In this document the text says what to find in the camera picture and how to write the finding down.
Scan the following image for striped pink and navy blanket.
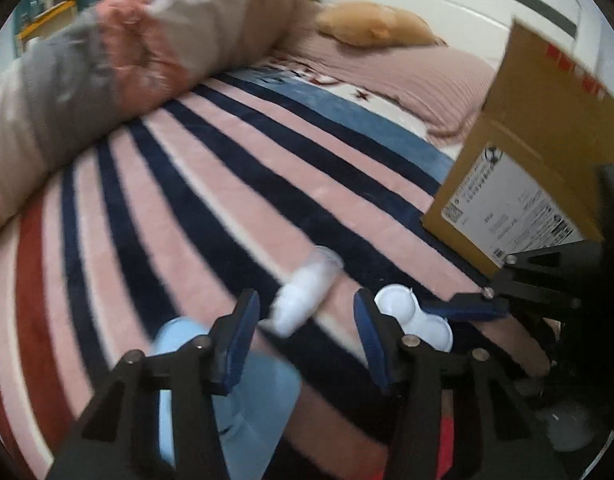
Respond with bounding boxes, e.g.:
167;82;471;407
0;67;543;480

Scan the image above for light blue cloth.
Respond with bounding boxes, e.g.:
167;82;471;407
152;317;303;480

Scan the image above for white paint palette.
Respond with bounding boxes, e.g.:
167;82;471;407
374;284;454;352

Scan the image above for cardboard box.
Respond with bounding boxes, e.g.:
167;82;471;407
421;16;614;280

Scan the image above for white plastic object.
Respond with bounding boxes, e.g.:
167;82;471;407
544;402;597;453

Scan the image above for pink pillow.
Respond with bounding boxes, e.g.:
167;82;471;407
259;27;499;137

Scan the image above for white bottle with clear cap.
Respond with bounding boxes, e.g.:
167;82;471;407
259;246;345;337

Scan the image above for beige cylindrical object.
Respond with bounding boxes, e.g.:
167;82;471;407
474;317;550;378

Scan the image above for beige pink grey quilt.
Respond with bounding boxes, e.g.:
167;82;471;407
0;0;319;253

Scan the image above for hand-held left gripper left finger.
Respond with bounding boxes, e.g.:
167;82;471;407
47;288;261;480

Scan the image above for teal shelf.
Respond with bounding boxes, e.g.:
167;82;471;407
11;0;115;57

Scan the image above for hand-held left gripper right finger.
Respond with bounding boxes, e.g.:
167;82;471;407
353;288;568;480

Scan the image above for orange plush toy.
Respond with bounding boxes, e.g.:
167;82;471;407
315;2;446;49

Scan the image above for red object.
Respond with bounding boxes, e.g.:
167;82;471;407
436;407;460;480

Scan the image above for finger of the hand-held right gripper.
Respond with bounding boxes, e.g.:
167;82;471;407
421;246;590;323

